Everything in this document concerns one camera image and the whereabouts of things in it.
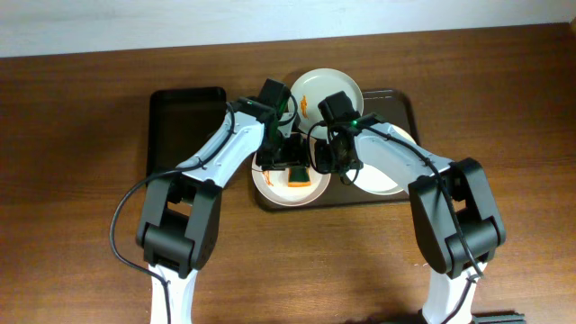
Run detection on green and orange sponge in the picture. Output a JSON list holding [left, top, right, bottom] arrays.
[[288, 166, 311, 187]]

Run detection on white plate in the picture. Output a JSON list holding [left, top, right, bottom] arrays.
[[344, 123, 418, 196], [251, 154, 330, 208]]

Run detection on pale plate top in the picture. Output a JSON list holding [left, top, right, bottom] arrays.
[[288, 68, 364, 135]]

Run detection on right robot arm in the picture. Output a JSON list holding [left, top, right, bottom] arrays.
[[315, 92, 507, 323]]

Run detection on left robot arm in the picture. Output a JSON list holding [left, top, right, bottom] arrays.
[[136, 79, 309, 323]]

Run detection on brown serving tray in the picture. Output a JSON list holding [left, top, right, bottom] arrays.
[[254, 89, 419, 212]]

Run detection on black rectangular tray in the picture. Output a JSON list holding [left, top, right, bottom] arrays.
[[147, 86, 227, 175]]

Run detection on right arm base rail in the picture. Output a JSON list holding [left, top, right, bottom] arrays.
[[472, 313, 527, 324]]

